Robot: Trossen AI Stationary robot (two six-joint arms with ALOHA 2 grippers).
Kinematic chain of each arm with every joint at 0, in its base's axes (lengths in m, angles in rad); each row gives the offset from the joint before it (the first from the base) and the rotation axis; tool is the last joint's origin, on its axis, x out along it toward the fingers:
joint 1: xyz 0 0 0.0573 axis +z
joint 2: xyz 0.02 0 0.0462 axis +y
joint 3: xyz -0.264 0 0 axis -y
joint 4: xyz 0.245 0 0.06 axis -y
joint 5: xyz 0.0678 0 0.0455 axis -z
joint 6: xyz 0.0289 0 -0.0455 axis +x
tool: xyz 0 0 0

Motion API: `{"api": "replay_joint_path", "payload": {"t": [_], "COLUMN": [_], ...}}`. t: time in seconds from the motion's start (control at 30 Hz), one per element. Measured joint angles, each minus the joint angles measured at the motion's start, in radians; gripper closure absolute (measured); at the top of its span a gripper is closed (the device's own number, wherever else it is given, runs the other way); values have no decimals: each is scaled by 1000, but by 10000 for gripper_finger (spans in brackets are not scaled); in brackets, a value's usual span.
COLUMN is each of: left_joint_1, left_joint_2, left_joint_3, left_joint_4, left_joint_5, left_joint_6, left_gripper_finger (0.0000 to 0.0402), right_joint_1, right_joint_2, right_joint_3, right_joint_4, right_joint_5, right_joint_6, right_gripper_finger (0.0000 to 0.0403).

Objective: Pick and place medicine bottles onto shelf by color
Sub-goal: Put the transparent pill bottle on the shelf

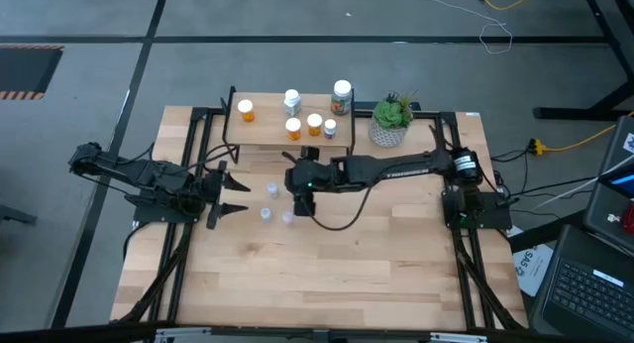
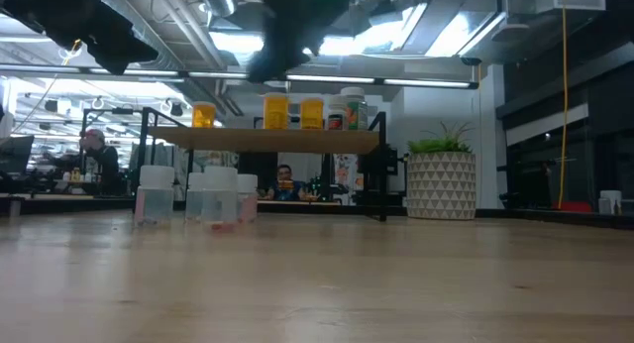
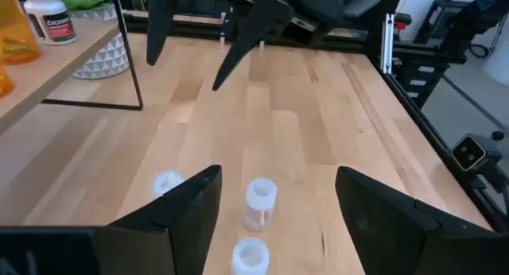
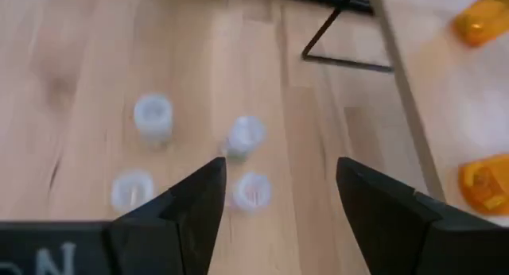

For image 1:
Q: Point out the succulent in white patterned pot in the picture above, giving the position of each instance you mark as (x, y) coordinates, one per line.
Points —
(389, 130)

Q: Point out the small red object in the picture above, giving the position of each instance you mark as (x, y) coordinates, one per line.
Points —
(629, 219)

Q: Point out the dark grey laptop lid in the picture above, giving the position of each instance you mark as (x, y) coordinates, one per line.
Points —
(604, 204)

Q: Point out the black aluminium table frame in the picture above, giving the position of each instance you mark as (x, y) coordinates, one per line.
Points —
(448, 119)

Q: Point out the black desk frame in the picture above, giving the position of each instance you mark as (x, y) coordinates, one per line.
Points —
(569, 113)

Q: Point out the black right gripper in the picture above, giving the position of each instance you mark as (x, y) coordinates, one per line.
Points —
(322, 174)

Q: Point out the large green label bottle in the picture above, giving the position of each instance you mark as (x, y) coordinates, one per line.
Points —
(342, 102)

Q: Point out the small white bottle red label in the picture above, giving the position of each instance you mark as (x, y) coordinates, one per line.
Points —
(330, 130)

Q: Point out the orange pill bottle white cap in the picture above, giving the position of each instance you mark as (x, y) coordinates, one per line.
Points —
(245, 107)
(293, 127)
(314, 122)

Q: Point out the black floor mat hazard stripes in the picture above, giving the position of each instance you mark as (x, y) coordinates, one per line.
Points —
(25, 70)

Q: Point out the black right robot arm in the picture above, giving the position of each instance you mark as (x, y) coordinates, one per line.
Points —
(396, 167)

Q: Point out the wooden shelf black metal legs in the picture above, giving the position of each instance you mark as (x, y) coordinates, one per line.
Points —
(267, 130)

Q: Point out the dark furniture foot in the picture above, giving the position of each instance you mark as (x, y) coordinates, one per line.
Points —
(15, 215)

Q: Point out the black laptop with keyboard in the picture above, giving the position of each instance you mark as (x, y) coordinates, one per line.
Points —
(584, 288)

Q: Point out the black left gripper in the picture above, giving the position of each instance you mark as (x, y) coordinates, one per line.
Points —
(214, 189)

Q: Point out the small clear plastic bottle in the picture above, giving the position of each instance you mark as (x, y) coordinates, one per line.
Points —
(266, 214)
(287, 217)
(272, 189)

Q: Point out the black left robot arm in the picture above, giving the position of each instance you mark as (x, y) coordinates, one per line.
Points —
(148, 172)

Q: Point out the white printed paper sheet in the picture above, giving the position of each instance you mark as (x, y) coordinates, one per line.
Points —
(532, 268)

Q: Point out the clear bottle white cap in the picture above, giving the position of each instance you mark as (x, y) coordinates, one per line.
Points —
(292, 105)

